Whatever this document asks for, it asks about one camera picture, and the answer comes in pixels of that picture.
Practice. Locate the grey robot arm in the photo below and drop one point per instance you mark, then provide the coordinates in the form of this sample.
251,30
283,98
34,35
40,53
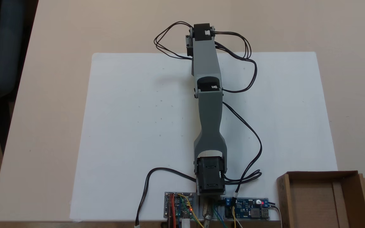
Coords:
209,117

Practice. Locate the blue circuit board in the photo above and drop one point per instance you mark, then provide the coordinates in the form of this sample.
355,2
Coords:
249,209

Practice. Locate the metal table clamp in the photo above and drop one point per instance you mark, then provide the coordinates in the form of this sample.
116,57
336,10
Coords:
208,218

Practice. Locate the white usb plug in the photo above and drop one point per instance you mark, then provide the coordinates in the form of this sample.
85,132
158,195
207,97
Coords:
186,224

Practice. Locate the brown cardboard box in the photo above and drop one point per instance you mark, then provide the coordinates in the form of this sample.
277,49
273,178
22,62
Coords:
312,199

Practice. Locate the white paper sheet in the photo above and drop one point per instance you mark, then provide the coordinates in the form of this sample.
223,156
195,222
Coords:
131,126

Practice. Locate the grey circuit board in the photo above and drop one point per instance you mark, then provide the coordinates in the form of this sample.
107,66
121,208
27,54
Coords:
178,207

